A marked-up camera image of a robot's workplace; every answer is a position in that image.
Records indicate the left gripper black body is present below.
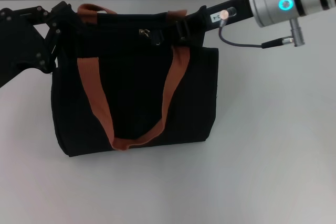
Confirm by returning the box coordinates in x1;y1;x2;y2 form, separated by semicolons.
0;8;51;89

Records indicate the black bag with brown handles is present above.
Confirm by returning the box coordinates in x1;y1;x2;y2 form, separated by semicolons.
49;3;220;158

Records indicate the right gripper grey cable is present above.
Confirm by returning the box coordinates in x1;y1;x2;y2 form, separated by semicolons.
217;28;264;49

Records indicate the right gripper silver cable plug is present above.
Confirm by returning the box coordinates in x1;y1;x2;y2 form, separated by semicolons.
218;5;237;22

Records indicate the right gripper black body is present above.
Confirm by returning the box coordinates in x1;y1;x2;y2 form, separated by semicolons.
195;0;257;47

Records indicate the right arm elbow cable plug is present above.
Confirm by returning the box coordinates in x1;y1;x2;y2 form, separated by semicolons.
260;18;307;49

